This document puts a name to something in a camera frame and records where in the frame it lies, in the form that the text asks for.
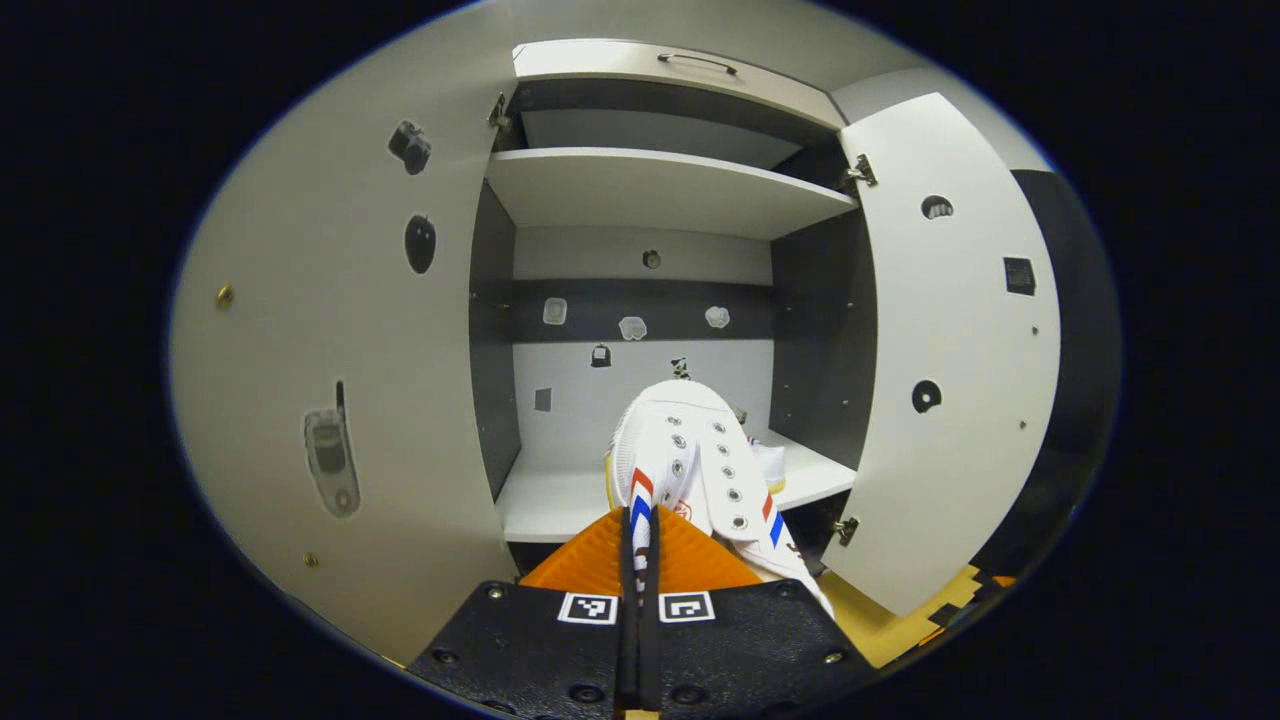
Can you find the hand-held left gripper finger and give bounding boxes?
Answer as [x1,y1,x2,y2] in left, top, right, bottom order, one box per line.
[405,508,639,720]
[638,505,881,720]

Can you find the white striped canvas shoe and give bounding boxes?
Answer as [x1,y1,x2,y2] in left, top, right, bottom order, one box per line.
[750,440,788,494]
[603,378,836,619]

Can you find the white shoe cabinet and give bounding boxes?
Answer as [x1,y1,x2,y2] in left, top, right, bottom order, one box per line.
[470,38,881,576]

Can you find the white cabinet door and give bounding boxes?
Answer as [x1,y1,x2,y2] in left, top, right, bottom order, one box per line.
[835,92,1063,616]
[168,20,521,669]

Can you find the white cabinet drawer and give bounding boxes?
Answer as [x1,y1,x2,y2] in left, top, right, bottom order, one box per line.
[512,38,846,131]

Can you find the black foam floor mat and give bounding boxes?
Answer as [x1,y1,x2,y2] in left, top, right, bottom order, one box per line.
[918,563,1019,646]

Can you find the metal drawer handle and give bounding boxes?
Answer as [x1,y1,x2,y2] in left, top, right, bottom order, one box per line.
[657,52,739,77]

